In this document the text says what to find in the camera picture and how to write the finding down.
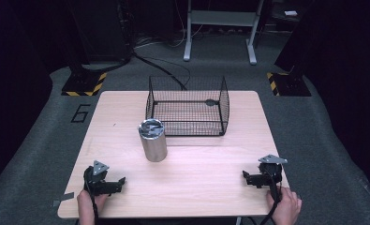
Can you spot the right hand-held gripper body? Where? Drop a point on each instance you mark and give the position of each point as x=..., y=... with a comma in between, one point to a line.
x=268, y=175

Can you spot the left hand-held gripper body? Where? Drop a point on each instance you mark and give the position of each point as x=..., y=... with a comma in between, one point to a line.
x=97, y=185

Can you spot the person's left hand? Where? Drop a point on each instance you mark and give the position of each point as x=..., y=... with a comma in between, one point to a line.
x=87, y=204

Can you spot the person's right hand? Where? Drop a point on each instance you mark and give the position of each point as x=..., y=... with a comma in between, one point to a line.
x=287, y=206

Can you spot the grey tape strip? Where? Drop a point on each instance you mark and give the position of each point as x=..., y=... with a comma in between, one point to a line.
x=64, y=198

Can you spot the silver metal can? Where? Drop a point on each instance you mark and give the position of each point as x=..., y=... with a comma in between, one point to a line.
x=153, y=142

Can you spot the black yellow-striped stand base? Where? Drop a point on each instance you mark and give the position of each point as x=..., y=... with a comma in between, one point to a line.
x=290, y=84
x=84, y=83

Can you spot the white metal stand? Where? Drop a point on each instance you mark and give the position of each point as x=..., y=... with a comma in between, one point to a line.
x=220, y=18

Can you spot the small white box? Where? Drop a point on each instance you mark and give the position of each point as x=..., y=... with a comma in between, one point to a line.
x=290, y=13

